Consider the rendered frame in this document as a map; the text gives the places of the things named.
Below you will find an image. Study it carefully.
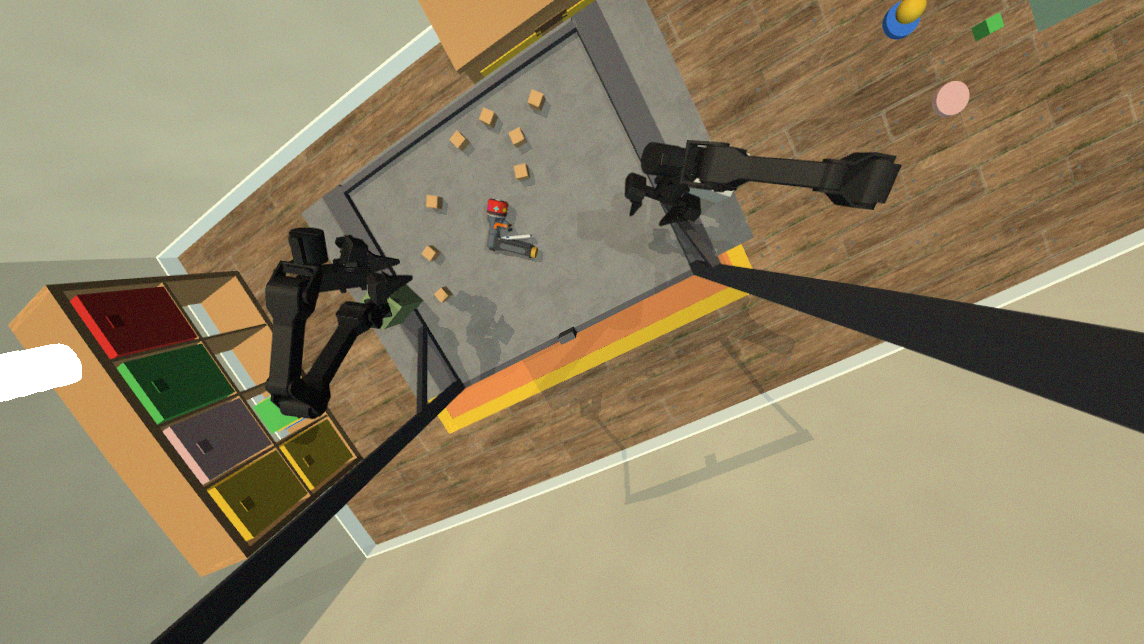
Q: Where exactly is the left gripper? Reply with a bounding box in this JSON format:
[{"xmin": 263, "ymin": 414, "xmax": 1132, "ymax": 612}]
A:
[{"xmin": 329, "ymin": 251, "xmax": 413, "ymax": 305}]

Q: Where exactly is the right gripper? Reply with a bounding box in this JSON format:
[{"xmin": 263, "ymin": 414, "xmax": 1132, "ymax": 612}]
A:
[{"xmin": 625, "ymin": 173, "xmax": 701, "ymax": 226}]

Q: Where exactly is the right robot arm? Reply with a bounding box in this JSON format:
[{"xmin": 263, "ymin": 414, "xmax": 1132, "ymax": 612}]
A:
[{"xmin": 641, "ymin": 140, "xmax": 901, "ymax": 210}]

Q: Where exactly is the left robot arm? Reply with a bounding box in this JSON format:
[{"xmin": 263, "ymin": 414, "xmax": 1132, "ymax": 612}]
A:
[{"xmin": 265, "ymin": 226, "xmax": 392, "ymax": 419}]

